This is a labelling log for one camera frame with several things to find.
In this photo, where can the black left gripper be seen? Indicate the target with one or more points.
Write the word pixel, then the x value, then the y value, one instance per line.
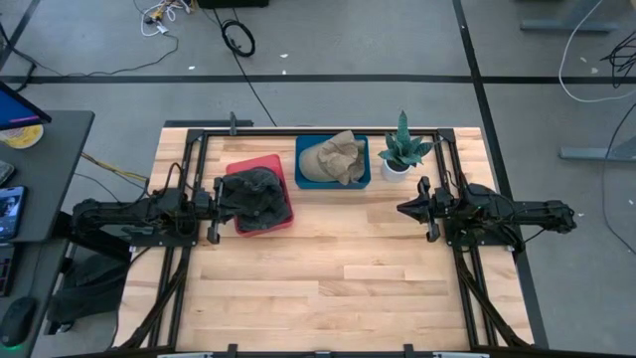
pixel 204 206

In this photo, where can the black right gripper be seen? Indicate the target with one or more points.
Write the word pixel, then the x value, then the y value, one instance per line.
pixel 442 204

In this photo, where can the red plastic bin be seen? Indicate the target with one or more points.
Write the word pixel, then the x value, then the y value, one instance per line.
pixel 258 161

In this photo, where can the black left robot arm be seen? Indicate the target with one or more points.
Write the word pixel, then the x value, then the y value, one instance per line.
pixel 124 219

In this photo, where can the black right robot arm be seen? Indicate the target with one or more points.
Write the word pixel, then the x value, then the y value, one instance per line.
pixel 522 214

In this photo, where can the snake plant in white pot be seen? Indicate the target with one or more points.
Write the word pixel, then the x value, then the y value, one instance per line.
pixel 402 149

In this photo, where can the blue plastic bin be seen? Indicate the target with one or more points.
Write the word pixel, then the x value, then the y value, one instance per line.
pixel 333 186

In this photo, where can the silver aluminium bar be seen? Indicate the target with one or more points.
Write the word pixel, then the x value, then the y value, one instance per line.
pixel 459 355
pixel 179 355

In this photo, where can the black bag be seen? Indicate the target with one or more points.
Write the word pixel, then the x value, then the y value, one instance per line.
pixel 89 288

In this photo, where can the black desk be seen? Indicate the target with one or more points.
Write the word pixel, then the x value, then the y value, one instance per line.
pixel 54 174

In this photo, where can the grey desk foot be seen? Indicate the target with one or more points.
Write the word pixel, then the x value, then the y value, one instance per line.
pixel 566 26
pixel 596 153

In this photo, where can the black box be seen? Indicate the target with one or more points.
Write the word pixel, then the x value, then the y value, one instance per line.
pixel 233 3

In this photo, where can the yellow round disc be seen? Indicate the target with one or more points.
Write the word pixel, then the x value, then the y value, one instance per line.
pixel 22 136

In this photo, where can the smartphone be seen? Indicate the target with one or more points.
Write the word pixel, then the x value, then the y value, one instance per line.
pixel 10 211

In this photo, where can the dark handheld device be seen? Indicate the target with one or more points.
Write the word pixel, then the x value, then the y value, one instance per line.
pixel 5 171

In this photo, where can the black keyboard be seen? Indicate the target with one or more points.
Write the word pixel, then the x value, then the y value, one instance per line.
pixel 5 271

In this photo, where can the computer monitor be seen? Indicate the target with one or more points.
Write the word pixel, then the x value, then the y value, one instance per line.
pixel 17 109

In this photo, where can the black computer mouse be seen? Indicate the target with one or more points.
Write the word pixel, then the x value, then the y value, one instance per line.
pixel 17 320

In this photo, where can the black aluminium rig frame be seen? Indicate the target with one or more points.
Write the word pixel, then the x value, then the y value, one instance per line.
pixel 323 131

